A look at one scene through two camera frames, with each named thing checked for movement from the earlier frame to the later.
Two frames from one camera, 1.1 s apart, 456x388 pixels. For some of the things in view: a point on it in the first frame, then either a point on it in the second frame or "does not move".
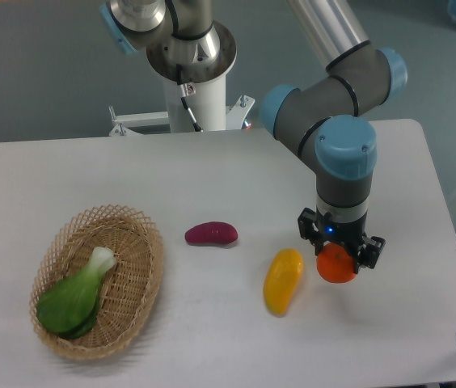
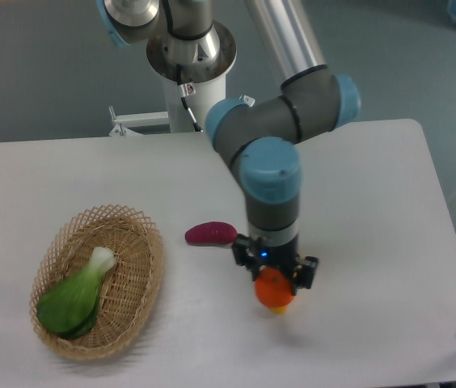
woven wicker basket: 129,290 does not move
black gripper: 351,232 to 251,253
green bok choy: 68,307 does not move
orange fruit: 335,263 to 273,287
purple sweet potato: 211,233 does not move
